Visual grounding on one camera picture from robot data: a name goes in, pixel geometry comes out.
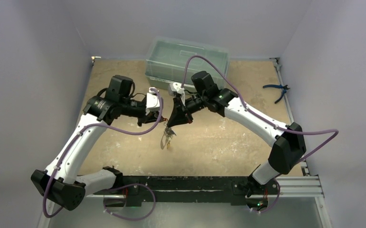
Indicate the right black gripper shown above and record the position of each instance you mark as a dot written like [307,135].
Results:
[184,109]

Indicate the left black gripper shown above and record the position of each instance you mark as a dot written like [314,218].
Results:
[146,119]

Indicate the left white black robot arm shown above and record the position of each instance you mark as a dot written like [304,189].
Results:
[60,181]

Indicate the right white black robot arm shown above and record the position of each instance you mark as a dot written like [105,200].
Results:
[287,147]

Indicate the clear green plastic storage box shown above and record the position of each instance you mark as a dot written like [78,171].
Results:
[167,58]

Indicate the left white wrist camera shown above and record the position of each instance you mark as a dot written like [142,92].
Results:
[152,100]

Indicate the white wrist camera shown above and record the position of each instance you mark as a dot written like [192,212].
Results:
[152,100]
[176,90]

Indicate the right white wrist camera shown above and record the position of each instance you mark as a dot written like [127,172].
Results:
[176,90]

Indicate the aluminium frame rail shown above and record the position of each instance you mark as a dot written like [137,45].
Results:
[287,187]

